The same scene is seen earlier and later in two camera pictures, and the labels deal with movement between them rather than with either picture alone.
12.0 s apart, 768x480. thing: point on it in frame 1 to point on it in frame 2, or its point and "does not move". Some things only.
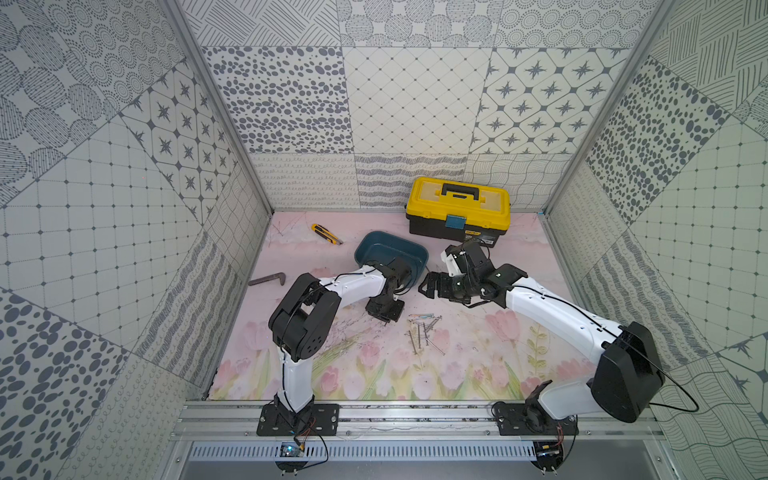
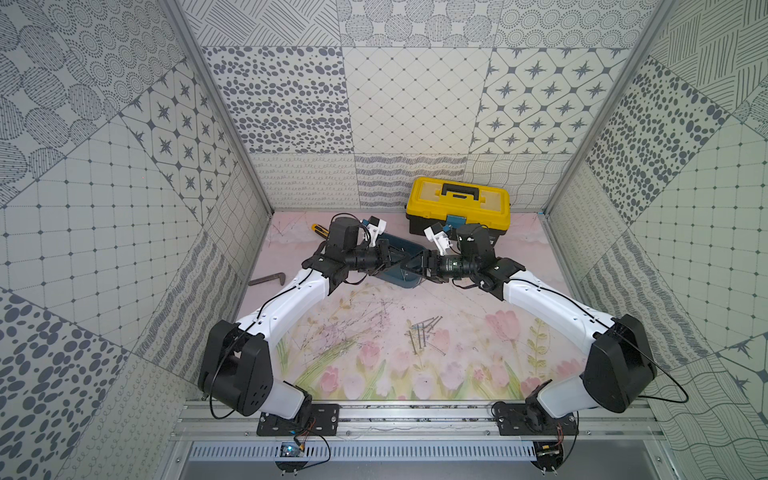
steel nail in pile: (436, 347) does not move
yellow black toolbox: (456, 210) does not move
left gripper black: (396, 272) to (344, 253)
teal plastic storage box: (382, 247) does not move
